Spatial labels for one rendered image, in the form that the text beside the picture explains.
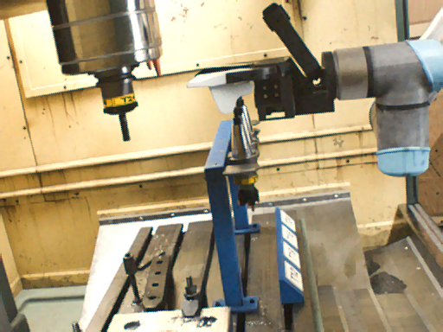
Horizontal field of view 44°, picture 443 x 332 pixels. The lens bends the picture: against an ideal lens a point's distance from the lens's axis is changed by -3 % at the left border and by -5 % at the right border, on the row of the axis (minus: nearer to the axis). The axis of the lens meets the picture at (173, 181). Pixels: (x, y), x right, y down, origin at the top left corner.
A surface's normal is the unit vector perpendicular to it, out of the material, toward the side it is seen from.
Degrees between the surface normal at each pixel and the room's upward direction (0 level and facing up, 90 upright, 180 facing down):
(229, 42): 90
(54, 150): 90
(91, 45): 90
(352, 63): 62
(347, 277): 24
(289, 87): 90
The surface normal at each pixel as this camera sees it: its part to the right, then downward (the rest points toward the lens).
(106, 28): 0.11, 0.26
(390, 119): -0.75, 0.29
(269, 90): -0.14, 0.30
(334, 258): -0.22, -0.74
